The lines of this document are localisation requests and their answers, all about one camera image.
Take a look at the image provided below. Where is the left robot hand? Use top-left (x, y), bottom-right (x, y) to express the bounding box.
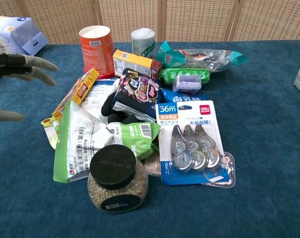
top-left (0, 53), bottom-right (59, 122)

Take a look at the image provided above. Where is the yellow red long packet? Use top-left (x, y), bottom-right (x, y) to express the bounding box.
top-left (51, 68), bottom-right (100, 121)

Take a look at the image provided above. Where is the yellow cardboard box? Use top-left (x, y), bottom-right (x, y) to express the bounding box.
top-left (112, 49), bottom-right (163, 80)

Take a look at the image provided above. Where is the purple plastic box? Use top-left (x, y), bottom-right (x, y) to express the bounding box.
top-left (172, 73), bottom-right (202, 94)

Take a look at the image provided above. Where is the white blue paper bag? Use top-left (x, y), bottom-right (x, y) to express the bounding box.
top-left (0, 15), bottom-right (50, 56)

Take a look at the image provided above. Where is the yellow white small packet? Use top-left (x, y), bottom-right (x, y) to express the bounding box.
top-left (40, 117), bottom-right (62, 150)

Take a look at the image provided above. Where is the orange paper cup container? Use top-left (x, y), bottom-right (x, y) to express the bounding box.
top-left (78, 25), bottom-right (116, 79)

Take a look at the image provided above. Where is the white powder bag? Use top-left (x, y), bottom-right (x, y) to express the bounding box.
top-left (79, 76), bottom-right (121, 124)

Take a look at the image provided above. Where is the green white starch bag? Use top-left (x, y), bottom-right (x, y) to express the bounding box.
top-left (52, 101), bottom-right (161, 183)

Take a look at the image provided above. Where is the black cloth item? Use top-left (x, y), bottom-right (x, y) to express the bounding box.
top-left (100, 91), bottom-right (157, 124)

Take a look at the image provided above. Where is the black floral pad package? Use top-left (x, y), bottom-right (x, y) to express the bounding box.
top-left (112, 67), bottom-right (163, 122)

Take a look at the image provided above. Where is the white green cylindrical canister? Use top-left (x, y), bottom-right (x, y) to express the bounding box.
top-left (130, 28), bottom-right (156, 59)

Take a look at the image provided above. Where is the woven folding screen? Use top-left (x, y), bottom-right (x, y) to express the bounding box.
top-left (0, 0), bottom-right (300, 45)

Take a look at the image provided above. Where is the glass jar with black lid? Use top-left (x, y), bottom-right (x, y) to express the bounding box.
top-left (87, 144), bottom-right (150, 214)

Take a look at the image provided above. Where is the green wipes pack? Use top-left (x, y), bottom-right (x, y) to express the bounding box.
top-left (158, 67), bottom-right (212, 87)

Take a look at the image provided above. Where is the blue snack packet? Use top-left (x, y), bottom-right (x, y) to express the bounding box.
top-left (160, 88), bottom-right (209, 105)

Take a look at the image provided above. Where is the clear teal plastic bag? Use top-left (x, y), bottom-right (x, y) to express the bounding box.
top-left (155, 41), bottom-right (249, 73)

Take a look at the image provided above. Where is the correction tape blister pack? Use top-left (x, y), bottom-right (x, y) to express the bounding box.
top-left (155, 100), bottom-right (229, 186)

